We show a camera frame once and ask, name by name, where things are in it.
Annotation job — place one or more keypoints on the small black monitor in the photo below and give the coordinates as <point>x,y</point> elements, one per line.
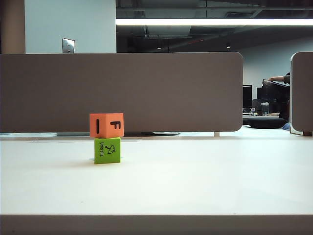
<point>247,96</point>

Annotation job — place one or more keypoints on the black round cushion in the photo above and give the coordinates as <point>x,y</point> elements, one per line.
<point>266,123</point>

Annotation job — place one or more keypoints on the grey oval monitor base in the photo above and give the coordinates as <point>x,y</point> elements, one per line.
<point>163,133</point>

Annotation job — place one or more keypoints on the background person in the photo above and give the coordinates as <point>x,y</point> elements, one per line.
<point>286,78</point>

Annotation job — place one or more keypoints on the large grey desk partition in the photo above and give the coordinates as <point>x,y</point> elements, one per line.
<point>171,93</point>

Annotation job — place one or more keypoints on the brown partition support foot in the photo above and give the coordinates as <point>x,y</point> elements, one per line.
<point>307,133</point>

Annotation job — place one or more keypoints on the large tilted black monitor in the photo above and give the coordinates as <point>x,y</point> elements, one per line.
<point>274,95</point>

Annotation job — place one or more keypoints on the orange foam letter block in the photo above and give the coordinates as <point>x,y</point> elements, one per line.
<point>106,126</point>

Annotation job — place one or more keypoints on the long ceiling light strip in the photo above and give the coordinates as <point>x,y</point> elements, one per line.
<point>220,21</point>

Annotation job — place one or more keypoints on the green foam umbrella block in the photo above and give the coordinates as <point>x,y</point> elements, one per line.
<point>107,151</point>

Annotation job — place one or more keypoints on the clear water bottle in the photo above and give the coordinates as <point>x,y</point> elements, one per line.
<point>265,109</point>

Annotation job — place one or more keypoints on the white partition support foot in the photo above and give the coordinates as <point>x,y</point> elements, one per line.
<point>216,133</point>

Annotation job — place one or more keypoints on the grey partition with white edge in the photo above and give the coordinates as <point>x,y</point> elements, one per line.
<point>302,93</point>

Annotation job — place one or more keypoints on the blue cloth item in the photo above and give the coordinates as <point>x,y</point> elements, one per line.
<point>286,126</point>

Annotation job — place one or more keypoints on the metal wall switch plate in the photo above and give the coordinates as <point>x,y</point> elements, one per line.
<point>68,45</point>

